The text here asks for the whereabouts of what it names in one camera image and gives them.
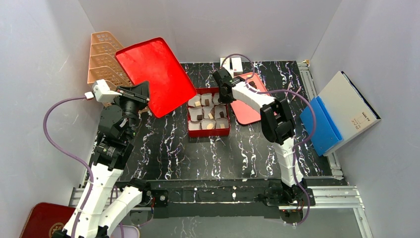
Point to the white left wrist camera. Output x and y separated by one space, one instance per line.
103 93

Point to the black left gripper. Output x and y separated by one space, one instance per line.
133 96

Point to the pink plastic tray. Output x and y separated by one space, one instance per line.
245 114

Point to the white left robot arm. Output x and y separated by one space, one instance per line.
95 215

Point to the red chocolate box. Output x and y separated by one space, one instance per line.
197 128

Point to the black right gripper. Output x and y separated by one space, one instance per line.
225 92

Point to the blue folder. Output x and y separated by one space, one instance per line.
327 134

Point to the aluminium rail frame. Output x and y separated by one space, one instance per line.
222 175

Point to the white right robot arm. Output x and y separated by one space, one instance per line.
278 127

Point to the orange plastic file rack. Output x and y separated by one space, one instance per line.
102 61

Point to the dark red round tin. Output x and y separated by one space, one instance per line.
46 218

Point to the red tin lid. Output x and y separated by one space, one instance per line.
154 61

